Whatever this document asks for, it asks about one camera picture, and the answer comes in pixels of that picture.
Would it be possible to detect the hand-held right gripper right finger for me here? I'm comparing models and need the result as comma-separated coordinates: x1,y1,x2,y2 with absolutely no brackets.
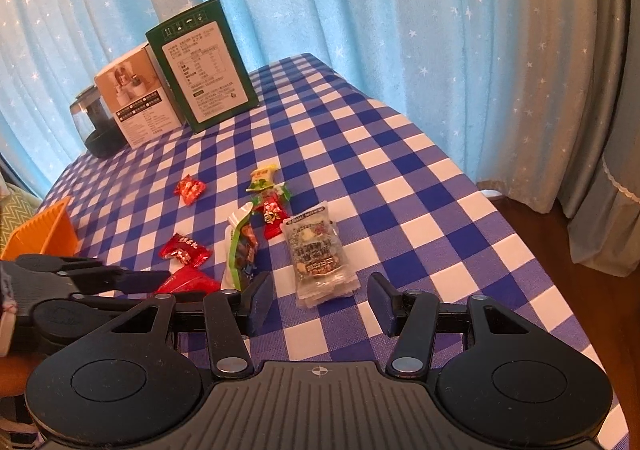
366,273,551,377

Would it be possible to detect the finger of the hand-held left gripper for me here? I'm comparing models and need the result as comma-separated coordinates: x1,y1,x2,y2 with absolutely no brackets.
70,279,173,306
15,254,173,285

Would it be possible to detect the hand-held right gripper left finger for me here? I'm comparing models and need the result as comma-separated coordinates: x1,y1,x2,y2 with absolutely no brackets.
75,273,275,378

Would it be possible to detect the orange plastic tray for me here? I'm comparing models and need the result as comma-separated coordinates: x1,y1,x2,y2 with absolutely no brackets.
0,197,81,262

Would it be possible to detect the clear mixed nut packet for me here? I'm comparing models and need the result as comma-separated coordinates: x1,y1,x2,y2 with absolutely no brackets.
279,200,361,312

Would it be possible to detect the red and white candy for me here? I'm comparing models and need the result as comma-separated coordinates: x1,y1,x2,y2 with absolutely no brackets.
260,200,287,241

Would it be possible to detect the green zigzag cushion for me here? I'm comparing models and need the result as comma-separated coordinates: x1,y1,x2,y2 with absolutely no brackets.
0,183,43,251

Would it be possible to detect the blue white checked tablecloth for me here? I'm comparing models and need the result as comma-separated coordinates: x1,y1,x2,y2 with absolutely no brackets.
37,53,618,381

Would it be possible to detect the yellow and green wrapped candy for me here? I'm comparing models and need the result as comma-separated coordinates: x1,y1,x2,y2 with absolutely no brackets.
248,163,279,192

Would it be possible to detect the glass lamp with black base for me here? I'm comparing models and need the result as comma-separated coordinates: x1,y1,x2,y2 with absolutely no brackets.
69,85,128,159

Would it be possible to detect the white printed carton box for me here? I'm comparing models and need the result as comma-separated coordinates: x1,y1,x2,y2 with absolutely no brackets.
95,43,188,149

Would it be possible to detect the green printed carton box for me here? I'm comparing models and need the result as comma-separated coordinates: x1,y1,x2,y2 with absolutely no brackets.
145,0,260,133

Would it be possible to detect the grey curtain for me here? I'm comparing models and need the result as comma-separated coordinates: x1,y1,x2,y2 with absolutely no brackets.
555,0,640,277

